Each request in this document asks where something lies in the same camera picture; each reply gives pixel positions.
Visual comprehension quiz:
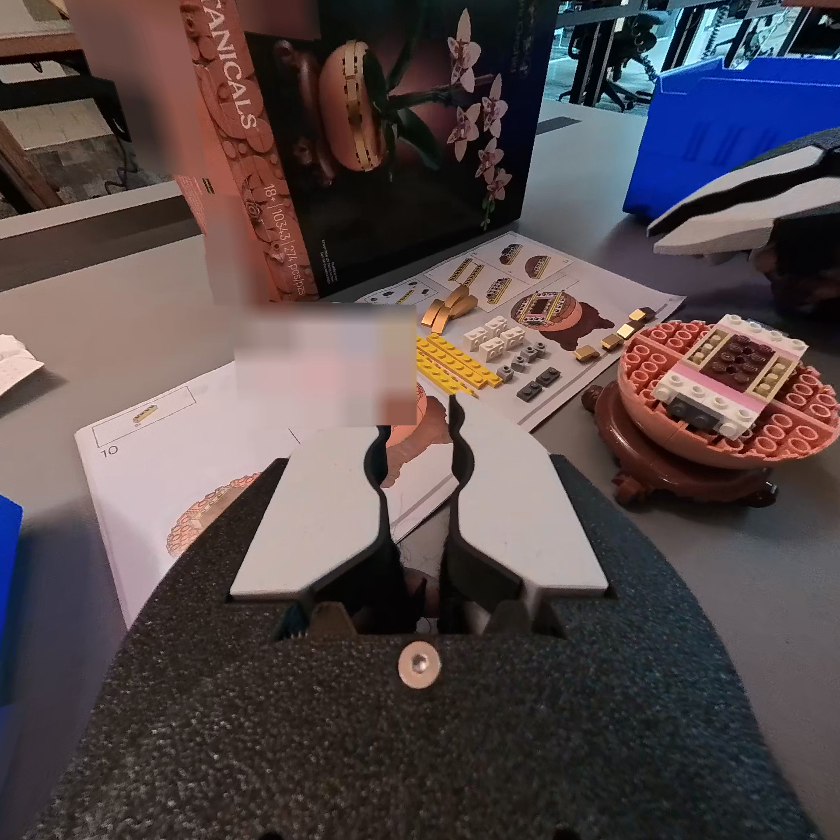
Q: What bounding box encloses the black orchid print set box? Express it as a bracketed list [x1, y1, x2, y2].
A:
[178, 0, 560, 305]

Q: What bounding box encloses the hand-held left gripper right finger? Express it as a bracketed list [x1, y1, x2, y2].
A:
[444, 392, 609, 605]

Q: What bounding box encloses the brick flowerpot model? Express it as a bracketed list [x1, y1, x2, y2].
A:
[582, 313, 840, 509]

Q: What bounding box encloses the blue plastic bin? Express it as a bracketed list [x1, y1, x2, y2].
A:
[624, 56, 840, 224]
[0, 497, 25, 716]

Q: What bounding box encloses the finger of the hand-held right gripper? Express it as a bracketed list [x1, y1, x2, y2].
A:
[647, 142, 840, 237]
[653, 178, 840, 257]

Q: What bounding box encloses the white paper sheet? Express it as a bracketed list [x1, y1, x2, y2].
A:
[0, 335, 46, 396]

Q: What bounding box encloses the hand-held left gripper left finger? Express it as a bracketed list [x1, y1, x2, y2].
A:
[230, 394, 393, 605]

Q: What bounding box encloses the brick set instruction booklet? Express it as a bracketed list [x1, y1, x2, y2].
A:
[75, 230, 686, 628]

